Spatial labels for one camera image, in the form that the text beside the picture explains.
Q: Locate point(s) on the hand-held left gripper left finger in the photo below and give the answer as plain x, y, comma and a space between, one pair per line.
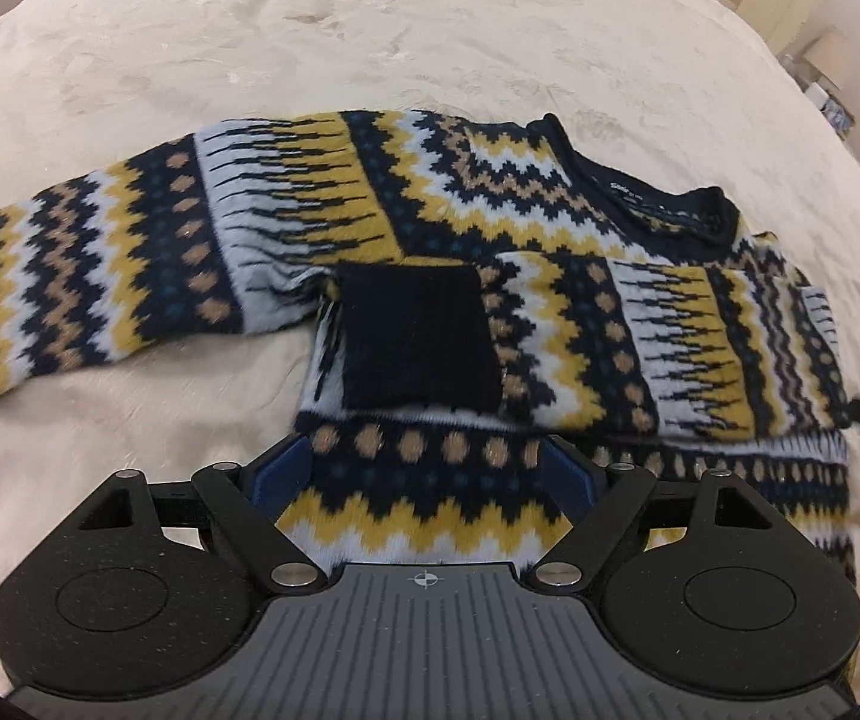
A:
280, 476

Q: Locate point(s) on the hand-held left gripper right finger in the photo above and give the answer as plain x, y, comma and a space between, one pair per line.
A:
569, 480

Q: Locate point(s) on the navy yellow patterned knit sweater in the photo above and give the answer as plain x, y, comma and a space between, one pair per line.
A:
520, 195

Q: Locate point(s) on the cream plush blanket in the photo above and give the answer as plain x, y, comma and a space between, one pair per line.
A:
400, 30

